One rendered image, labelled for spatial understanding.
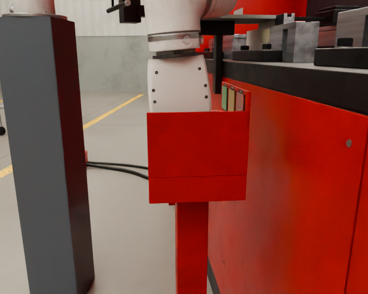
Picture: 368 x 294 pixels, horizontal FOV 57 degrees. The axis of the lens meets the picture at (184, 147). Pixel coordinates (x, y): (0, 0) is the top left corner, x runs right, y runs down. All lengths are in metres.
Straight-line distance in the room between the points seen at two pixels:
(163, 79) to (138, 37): 7.91
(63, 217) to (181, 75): 0.82
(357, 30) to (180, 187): 0.40
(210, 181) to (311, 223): 0.17
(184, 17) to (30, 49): 0.70
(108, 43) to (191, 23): 8.10
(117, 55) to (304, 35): 7.78
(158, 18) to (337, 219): 0.37
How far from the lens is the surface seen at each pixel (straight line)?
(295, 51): 0.90
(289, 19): 1.01
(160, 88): 0.54
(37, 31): 1.14
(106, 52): 8.63
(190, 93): 0.54
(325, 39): 1.30
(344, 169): 0.48
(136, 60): 8.45
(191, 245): 0.69
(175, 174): 0.55
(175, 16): 0.52
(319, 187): 0.53
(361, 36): 0.67
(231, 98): 0.63
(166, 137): 0.53
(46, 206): 1.25
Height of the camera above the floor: 0.90
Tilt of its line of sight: 15 degrees down
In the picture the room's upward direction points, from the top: straight up
